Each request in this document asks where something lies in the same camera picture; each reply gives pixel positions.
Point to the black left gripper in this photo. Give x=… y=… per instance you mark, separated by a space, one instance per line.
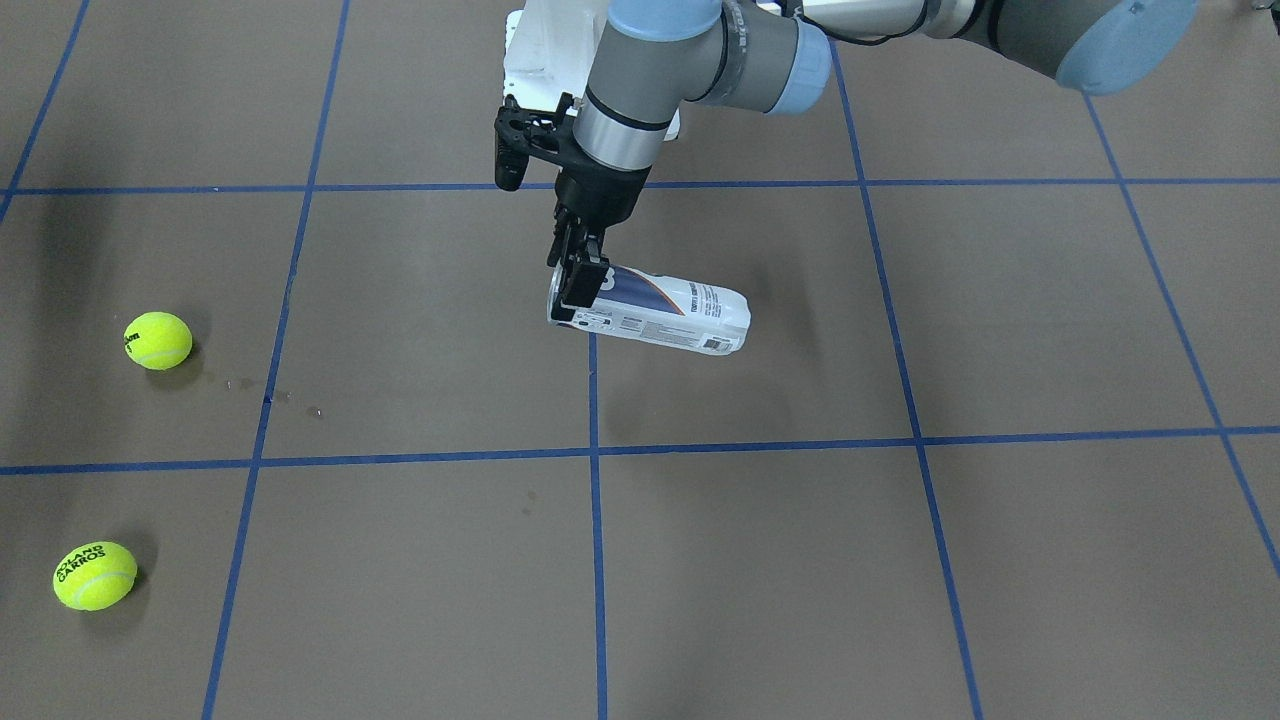
x=600 y=195

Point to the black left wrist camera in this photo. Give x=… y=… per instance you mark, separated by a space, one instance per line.
x=523 y=133

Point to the yellow Wilson tennis ball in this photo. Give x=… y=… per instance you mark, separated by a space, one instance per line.
x=158 y=341

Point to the yellow Roland Garros tennis ball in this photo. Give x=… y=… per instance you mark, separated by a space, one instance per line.
x=95 y=576

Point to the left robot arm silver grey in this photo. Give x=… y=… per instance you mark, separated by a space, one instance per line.
x=780 y=63

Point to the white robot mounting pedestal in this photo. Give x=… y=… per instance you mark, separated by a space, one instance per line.
x=555 y=60

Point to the clear tennis ball can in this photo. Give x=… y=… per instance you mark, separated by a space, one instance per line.
x=660 y=310

